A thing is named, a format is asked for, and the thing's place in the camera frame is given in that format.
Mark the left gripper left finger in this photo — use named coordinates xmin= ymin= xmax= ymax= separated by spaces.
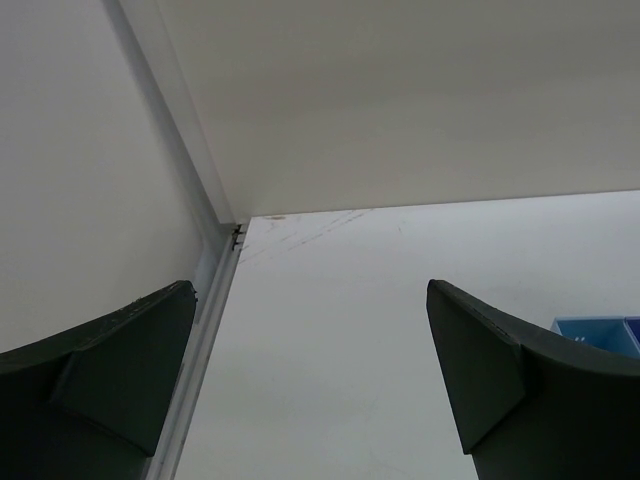
xmin=1 ymin=280 xmax=195 ymax=479

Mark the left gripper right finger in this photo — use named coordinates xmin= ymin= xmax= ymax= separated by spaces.
xmin=426 ymin=279 xmax=639 ymax=479

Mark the light blue container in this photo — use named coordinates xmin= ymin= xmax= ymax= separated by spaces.
xmin=551 ymin=317 xmax=639 ymax=359

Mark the dark blue container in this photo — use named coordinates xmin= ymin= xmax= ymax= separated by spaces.
xmin=625 ymin=317 xmax=640 ymax=352

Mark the aluminium corner post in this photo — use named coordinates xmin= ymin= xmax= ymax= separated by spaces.
xmin=104 ymin=1 xmax=245 ymax=479

